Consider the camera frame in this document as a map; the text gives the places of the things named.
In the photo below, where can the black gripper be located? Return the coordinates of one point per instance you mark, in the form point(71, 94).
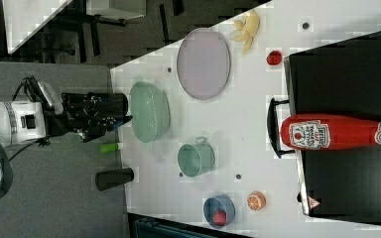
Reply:
point(90, 115)

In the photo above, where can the red ketchup bottle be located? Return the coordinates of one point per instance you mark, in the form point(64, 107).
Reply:
point(325, 132)

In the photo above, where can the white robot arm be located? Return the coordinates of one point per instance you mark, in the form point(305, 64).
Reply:
point(22, 122)

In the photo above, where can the black toaster oven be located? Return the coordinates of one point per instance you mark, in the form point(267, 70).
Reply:
point(342, 78)

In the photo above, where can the green perforated colander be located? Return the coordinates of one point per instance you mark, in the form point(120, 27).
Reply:
point(150, 111)

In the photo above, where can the black cylinder holder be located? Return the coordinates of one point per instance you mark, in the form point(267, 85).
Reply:
point(108, 179)

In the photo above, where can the green metal cup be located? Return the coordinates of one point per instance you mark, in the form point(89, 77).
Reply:
point(196, 159)

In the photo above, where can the lilac round plate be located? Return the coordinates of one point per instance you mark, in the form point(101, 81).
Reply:
point(203, 64)

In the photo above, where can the blue bowl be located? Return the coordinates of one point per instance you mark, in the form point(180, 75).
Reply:
point(218, 202)

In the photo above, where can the strawberry toy in bowl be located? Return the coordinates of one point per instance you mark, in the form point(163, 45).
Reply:
point(219, 218)

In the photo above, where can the orange slice toy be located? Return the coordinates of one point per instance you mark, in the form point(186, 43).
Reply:
point(256, 200)

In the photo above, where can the small red strawberry toy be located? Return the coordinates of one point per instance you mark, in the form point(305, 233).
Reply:
point(274, 58)

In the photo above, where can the lime green handle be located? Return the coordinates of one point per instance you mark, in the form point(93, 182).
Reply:
point(110, 148)

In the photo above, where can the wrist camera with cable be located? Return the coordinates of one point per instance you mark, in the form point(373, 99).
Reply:
point(39, 91)

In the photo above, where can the black oven door handle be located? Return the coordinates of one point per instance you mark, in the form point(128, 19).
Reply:
point(273, 128)

